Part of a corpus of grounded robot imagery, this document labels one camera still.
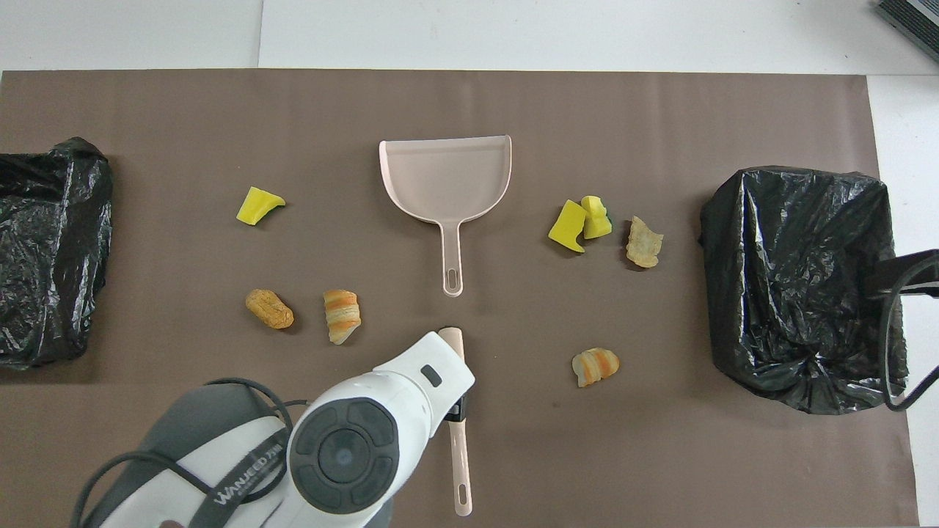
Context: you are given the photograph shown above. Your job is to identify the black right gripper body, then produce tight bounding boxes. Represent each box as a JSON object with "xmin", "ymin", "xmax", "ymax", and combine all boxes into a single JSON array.
[{"xmin": 864, "ymin": 249, "xmax": 939, "ymax": 298}]

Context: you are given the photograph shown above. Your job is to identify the orange striped croissant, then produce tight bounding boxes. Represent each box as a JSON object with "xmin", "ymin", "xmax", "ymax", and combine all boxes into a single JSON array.
[
  {"xmin": 323, "ymin": 289, "xmax": 362, "ymax": 345},
  {"xmin": 571, "ymin": 347, "xmax": 621, "ymax": 388}
]

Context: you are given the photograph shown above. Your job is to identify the yellow sponge chunk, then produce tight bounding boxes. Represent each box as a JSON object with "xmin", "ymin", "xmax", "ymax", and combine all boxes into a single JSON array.
[{"xmin": 548, "ymin": 199, "xmax": 589, "ymax": 254}]

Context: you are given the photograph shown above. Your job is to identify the brown bread roll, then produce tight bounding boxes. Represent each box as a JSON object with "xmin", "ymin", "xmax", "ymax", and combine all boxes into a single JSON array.
[{"xmin": 245, "ymin": 288, "xmax": 295, "ymax": 330}]

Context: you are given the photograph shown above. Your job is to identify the pink plastic dustpan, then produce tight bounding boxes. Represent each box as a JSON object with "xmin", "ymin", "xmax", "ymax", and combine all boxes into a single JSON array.
[{"xmin": 379, "ymin": 135, "xmax": 513, "ymax": 297}]

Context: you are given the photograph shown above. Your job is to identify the small yellow green sponge piece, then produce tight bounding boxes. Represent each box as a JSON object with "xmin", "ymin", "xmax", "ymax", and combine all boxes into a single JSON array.
[{"xmin": 580, "ymin": 195, "xmax": 613, "ymax": 241}]

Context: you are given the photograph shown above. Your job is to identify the yellow green sponge wedge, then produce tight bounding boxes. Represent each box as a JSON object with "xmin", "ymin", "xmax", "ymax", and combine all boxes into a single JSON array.
[{"xmin": 235, "ymin": 186, "xmax": 287, "ymax": 227}]

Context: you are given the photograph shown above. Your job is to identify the bin lined with black bag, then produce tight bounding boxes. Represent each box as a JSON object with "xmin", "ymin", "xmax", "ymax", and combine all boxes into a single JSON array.
[
  {"xmin": 699, "ymin": 166, "xmax": 910, "ymax": 416},
  {"xmin": 0, "ymin": 137, "xmax": 114, "ymax": 370}
]

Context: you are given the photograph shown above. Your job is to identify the brown paper table mat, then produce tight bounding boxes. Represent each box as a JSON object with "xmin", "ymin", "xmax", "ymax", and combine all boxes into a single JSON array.
[{"xmin": 0, "ymin": 70, "xmax": 919, "ymax": 528}]

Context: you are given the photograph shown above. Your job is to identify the dark grey ribbed device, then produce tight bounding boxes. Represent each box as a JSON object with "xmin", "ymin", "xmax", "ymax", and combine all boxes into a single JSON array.
[{"xmin": 874, "ymin": 0, "xmax": 939, "ymax": 63}]

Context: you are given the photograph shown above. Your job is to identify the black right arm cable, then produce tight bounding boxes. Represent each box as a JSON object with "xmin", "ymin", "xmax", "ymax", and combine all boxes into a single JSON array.
[{"xmin": 879, "ymin": 253, "xmax": 939, "ymax": 413}]

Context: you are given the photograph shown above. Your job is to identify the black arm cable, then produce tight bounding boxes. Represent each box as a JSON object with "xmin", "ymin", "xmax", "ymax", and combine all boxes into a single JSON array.
[
  {"xmin": 70, "ymin": 378, "xmax": 309, "ymax": 528},
  {"xmin": 879, "ymin": 253, "xmax": 939, "ymax": 413}
]

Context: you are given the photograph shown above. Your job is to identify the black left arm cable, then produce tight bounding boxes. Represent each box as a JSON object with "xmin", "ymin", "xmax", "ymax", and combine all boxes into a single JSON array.
[{"xmin": 70, "ymin": 378, "xmax": 309, "ymax": 528}]

